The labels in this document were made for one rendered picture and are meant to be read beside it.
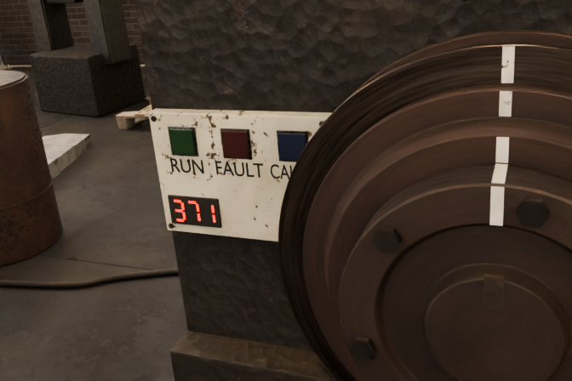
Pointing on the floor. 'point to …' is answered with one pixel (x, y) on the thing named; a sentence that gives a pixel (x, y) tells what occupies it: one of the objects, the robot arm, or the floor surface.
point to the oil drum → (24, 176)
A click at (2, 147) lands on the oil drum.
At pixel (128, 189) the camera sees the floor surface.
